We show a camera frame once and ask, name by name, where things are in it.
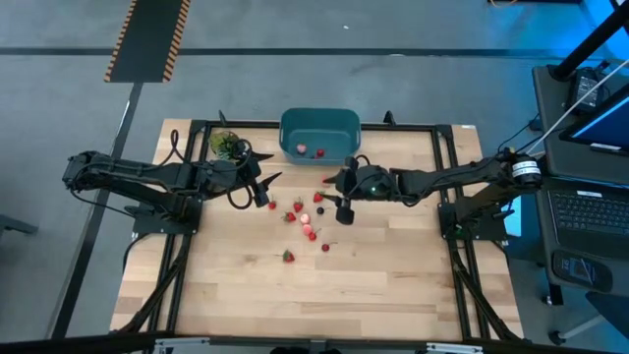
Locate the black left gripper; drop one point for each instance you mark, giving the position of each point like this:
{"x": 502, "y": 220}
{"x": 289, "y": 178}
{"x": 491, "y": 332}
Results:
{"x": 231, "y": 174}

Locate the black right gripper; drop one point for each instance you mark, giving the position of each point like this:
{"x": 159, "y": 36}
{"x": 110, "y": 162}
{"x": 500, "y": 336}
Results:
{"x": 373, "y": 184}

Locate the red artificial strawberry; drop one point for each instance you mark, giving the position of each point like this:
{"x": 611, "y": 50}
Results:
{"x": 318, "y": 197}
{"x": 298, "y": 206}
{"x": 290, "y": 217}
{"x": 289, "y": 256}

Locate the dark red artificial cherry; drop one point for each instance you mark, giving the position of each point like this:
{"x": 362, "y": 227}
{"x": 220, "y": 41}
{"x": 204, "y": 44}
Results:
{"x": 325, "y": 248}

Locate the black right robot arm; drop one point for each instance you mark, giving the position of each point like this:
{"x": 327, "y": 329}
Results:
{"x": 457, "y": 174}

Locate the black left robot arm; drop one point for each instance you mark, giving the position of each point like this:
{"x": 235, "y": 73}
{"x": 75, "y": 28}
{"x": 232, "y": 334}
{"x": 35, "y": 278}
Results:
{"x": 123, "y": 169}

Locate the teal plastic tub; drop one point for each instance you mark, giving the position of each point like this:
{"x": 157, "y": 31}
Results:
{"x": 344, "y": 158}

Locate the green artificial potted plant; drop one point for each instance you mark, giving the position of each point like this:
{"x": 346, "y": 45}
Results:
{"x": 222, "y": 143}

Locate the black mat with orange stripes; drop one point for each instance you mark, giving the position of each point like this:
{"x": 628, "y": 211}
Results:
{"x": 147, "y": 44}

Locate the black equipment cart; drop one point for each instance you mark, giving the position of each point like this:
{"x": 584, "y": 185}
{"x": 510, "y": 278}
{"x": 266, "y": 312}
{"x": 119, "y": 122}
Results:
{"x": 555, "y": 164}

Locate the black laptop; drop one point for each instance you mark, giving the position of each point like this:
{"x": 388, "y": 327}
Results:
{"x": 589, "y": 211}

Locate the grey chair leg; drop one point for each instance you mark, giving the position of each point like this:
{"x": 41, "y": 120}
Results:
{"x": 15, "y": 225}

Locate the black front crossbar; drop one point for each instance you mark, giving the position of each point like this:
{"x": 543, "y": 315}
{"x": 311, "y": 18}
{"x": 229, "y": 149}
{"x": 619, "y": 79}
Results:
{"x": 74, "y": 344}

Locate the black handheld controller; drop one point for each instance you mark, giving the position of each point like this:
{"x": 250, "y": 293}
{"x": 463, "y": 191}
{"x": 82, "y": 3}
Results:
{"x": 582, "y": 270}

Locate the black power brick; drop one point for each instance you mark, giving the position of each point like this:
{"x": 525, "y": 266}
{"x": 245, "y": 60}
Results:
{"x": 587, "y": 88}

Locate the monitor with blue screen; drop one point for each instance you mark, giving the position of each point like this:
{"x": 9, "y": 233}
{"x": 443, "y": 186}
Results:
{"x": 604, "y": 123}

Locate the black diagonal pole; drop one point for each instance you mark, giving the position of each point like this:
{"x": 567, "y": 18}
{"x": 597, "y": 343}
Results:
{"x": 589, "y": 41}

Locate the black office chair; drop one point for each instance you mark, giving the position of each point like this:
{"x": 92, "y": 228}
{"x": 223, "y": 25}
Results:
{"x": 614, "y": 307}

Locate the black aluminium table frame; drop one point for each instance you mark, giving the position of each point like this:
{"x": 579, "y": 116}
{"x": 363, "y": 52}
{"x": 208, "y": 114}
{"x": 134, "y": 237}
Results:
{"x": 403, "y": 127}

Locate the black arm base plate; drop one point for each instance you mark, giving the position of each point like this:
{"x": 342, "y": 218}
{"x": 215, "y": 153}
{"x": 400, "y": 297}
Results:
{"x": 147, "y": 223}
{"x": 486, "y": 230}

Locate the silver metal bracket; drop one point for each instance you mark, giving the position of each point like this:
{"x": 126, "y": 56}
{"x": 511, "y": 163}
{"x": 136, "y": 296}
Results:
{"x": 454, "y": 349}
{"x": 182, "y": 346}

